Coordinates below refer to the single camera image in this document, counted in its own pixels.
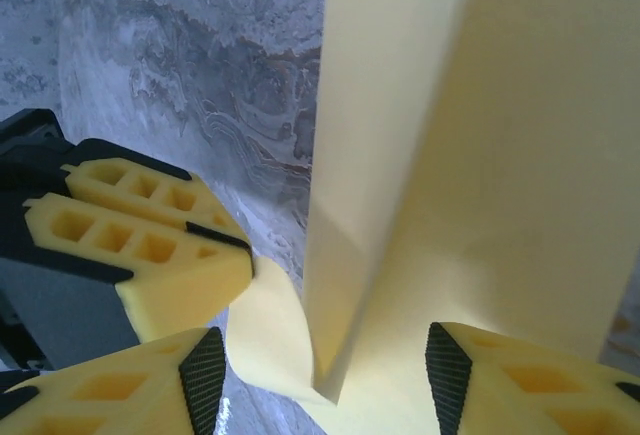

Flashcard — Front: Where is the yellow square paper sheet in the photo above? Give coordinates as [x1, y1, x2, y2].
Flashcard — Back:
[225, 0, 640, 435]

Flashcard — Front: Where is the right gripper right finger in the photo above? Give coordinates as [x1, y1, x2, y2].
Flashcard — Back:
[424, 321, 640, 435]

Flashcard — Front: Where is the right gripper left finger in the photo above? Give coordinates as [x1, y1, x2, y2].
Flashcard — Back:
[0, 326, 227, 435]

